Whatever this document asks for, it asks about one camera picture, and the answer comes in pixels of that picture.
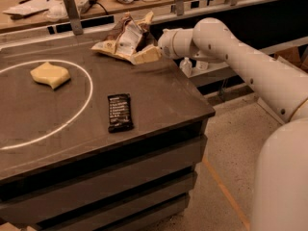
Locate clear sanitizer bottle right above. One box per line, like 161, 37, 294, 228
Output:
196, 61, 209, 71

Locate grey metal bracket post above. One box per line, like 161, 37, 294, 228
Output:
63, 0, 83, 36

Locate brown chip bag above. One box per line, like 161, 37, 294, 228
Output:
91, 12, 154, 64

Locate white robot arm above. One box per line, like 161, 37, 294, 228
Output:
158, 17, 308, 231

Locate white papers on desk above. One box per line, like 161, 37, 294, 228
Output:
3, 0, 62, 15

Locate grey drawer cabinet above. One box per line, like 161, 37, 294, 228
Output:
0, 118, 209, 231

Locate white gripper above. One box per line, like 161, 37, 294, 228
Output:
131, 28, 194, 64

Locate white corovan cardboard box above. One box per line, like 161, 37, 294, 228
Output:
258, 47, 308, 124

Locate black snack bar wrapper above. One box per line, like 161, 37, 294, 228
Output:
108, 93, 134, 133

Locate clear sanitizer bottle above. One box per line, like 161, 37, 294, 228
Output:
196, 61, 209, 71
179, 57, 193, 77

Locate clear sanitizer bottle left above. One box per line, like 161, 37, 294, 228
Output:
179, 57, 193, 77

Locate yellow sponge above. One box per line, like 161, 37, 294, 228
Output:
30, 62, 70, 90

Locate grey power strip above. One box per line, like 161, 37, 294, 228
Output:
77, 0, 97, 13

